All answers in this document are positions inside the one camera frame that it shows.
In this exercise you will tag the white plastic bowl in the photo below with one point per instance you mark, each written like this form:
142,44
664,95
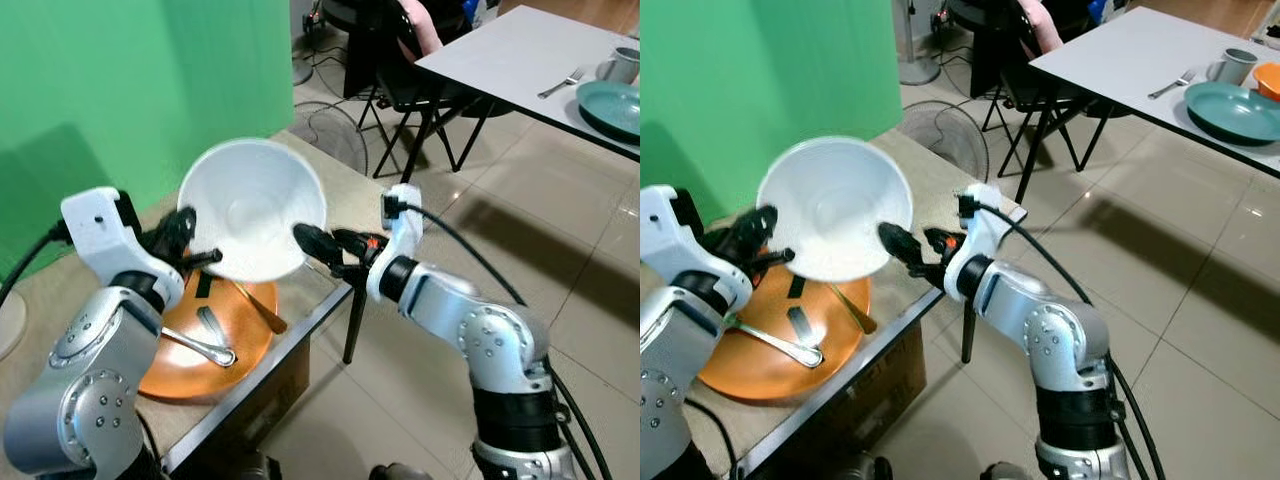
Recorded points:
250,205
830,205

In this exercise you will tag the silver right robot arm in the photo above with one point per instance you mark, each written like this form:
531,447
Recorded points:
480,340
1060,345

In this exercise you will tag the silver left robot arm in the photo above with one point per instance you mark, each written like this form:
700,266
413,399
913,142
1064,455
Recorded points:
85,390
672,370

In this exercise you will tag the beige table with metal edge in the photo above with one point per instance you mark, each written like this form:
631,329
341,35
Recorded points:
880,342
262,385

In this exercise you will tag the silver spoon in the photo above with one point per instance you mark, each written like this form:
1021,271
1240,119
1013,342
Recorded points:
790,348
205,349

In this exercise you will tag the orange plate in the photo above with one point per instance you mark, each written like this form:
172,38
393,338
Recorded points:
190,378
760,378

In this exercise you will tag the green backdrop screen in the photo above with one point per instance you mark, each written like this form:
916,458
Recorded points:
120,80
760,70

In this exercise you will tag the white round dish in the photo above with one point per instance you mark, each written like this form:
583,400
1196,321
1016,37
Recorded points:
10,325

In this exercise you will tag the white fan stand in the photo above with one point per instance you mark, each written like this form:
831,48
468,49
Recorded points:
300,68
918,65

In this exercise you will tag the teal plate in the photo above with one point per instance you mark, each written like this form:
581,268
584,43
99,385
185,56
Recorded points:
1235,112
612,108

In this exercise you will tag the black folding chair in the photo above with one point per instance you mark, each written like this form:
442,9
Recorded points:
385,60
992,50

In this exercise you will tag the grey mug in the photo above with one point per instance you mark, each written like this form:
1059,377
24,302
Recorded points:
1235,70
622,68

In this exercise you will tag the pink cloth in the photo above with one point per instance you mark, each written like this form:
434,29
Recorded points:
1042,26
424,28

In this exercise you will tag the silver fork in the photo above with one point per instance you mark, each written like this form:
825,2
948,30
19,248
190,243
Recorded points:
1172,84
560,84

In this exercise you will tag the grey dining table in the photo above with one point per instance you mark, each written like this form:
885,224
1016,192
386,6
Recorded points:
1120,50
520,50

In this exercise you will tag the small orange bowl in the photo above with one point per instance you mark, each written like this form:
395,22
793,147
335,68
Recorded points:
1270,82

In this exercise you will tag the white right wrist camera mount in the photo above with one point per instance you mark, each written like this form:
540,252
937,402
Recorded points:
404,225
982,225

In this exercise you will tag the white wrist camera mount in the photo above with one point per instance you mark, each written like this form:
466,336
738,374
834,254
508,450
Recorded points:
665,240
982,225
100,235
404,225

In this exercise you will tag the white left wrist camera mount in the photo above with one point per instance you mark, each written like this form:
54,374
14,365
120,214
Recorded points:
100,235
665,240

